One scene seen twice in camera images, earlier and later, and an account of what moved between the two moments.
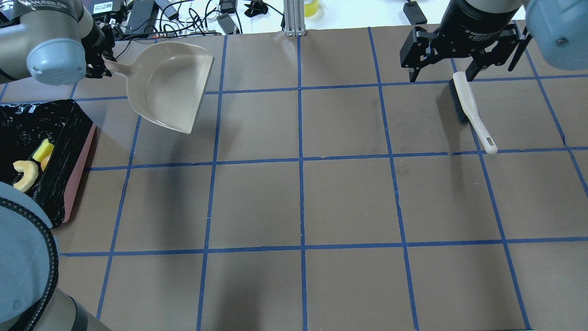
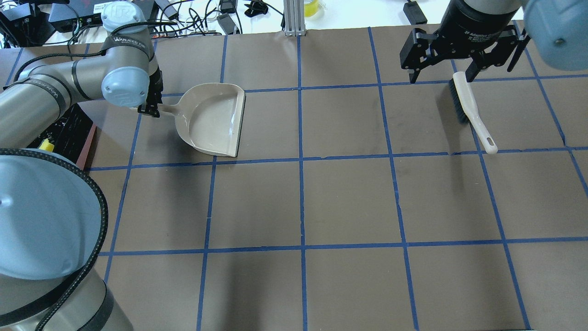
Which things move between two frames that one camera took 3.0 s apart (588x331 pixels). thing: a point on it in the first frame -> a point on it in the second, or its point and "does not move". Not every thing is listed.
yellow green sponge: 44,151 does not move
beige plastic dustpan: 166,81 -> 210,117
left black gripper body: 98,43 -> 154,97
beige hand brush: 467,110 does not move
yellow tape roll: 310,8 does not move
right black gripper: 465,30 does not move
